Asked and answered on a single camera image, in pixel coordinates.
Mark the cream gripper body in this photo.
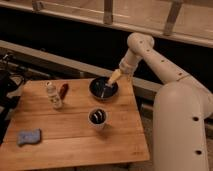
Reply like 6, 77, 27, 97
119, 58, 135, 75

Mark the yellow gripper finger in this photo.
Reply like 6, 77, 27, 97
107, 69, 122, 85

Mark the dark ceramic bowl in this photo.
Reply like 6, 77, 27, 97
89, 77, 118, 100

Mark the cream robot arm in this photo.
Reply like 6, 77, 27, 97
108, 33, 213, 171

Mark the white plastic bottle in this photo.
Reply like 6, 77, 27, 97
46, 81, 63, 109

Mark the wooden table board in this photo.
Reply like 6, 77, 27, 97
0, 78, 150, 171

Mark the blue sponge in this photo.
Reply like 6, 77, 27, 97
17, 129, 41, 146

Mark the black equipment with cables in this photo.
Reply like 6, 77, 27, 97
0, 53, 25, 145

